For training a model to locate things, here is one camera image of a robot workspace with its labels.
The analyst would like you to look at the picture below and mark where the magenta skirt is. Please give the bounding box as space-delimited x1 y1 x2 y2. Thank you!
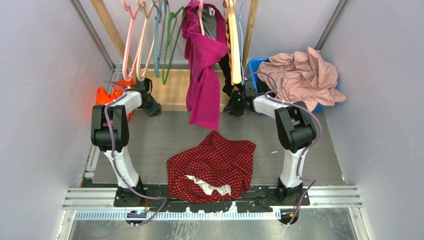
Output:
182 0 229 131

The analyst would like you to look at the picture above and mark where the blue plastic bin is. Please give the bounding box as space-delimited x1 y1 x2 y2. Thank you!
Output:
247 58 327 115

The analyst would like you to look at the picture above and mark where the green hanger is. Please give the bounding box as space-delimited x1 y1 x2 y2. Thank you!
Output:
161 6 186 85

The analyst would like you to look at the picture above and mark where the black garment in bin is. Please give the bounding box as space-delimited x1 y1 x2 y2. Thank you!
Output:
256 80 274 94

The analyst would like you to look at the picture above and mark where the cream hanger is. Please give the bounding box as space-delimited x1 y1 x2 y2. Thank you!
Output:
135 0 158 82

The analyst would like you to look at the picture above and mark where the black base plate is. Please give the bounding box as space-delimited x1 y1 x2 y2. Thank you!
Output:
113 184 299 213

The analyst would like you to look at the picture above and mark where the aluminium rail frame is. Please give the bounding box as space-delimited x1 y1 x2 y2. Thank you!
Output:
62 186 363 222

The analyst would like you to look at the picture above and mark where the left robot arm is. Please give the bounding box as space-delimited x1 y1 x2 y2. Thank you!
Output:
90 78 167 207

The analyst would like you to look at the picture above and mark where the teal blue hanger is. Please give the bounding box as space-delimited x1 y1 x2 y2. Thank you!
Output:
152 0 169 77

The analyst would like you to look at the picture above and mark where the light blue hanger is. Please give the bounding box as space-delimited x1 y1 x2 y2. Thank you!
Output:
235 0 245 85

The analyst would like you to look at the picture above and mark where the red dotted garment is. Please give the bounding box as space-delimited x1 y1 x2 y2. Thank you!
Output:
166 131 257 203

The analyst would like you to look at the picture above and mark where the pink garment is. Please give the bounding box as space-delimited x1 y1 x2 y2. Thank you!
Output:
257 47 347 111

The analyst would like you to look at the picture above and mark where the orange garment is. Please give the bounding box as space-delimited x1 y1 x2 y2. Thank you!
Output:
96 79 136 105

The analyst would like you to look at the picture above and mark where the light wooden hanger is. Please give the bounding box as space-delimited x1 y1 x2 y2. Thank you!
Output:
229 0 242 85

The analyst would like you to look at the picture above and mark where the pink plastic hanger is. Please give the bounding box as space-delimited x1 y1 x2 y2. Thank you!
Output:
120 0 146 82

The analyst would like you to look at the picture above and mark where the wooden hanger rack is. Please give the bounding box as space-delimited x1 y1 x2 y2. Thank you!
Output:
90 0 259 111

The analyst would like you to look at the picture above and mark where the black skirt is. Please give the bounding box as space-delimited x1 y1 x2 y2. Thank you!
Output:
218 53 243 98

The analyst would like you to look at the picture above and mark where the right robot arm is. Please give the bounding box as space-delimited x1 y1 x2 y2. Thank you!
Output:
222 81 317 206

